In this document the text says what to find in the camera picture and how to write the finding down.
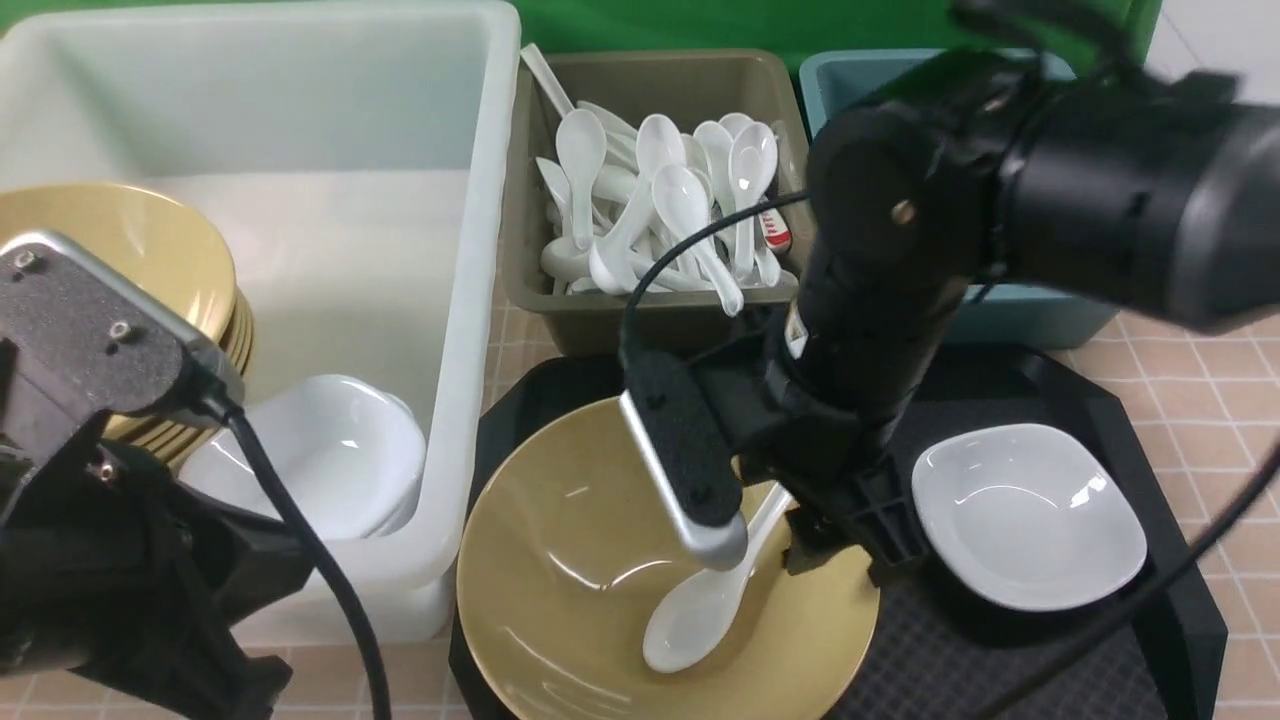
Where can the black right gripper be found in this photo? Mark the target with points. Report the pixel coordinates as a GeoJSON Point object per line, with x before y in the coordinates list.
{"type": "Point", "coordinates": [836, 465]}

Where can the green cloth backdrop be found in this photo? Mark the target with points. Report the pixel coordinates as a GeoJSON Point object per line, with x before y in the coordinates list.
{"type": "Point", "coordinates": [793, 30]}

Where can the stack of white side dishes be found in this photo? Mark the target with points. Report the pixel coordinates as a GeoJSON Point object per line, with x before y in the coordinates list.
{"type": "Point", "coordinates": [350, 455]}

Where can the large white plastic tub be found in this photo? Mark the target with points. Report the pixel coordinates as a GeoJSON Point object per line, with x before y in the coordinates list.
{"type": "Point", "coordinates": [353, 154]}

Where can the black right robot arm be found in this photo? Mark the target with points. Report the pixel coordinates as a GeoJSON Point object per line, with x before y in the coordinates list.
{"type": "Point", "coordinates": [1073, 170]}

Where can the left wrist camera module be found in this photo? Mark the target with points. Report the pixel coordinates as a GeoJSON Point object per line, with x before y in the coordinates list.
{"type": "Point", "coordinates": [90, 340]}

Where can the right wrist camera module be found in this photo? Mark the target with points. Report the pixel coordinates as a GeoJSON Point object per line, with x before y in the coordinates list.
{"type": "Point", "coordinates": [686, 454]}

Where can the pile of white soup spoons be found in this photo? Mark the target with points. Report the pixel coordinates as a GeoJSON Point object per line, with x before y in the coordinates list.
{"type": "Point", "coordinates": [636, 154]}

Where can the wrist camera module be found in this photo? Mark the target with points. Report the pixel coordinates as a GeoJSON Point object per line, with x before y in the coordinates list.
{"type": "Point", "coordinates": [90, 340]}
{"type": "Point", "coordinates": [686, 454]}

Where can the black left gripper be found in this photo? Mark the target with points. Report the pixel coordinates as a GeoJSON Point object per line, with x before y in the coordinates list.
{"type": "Point", "coordinates": [115, 572]}

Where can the beige checkered table mat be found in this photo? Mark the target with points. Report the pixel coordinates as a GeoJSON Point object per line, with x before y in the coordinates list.
{"type": "Point", "coordinates": [1204, 410]}

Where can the white square side dish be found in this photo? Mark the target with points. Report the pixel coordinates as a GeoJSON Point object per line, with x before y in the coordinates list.
{"type": "Point", "coordinates": [1027, 518]}

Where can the tan noodle bowl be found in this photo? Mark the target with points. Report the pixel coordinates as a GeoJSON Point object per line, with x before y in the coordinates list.
{"type": "Point", "coordinates": [566, 555]}

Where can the teal plastic chopstick bin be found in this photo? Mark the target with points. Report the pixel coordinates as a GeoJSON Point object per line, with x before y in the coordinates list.
{"type": "Point", "coordinates": [1024, 315]}

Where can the white ceramic soup spoon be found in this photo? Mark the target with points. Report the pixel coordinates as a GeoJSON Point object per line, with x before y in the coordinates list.
{"type": "Point", "coordinates": [696, 615]}

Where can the stack of tan bowls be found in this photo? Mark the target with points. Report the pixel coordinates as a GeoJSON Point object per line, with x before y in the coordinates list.
{"type": "Point", "coordinates": [168, 249]}

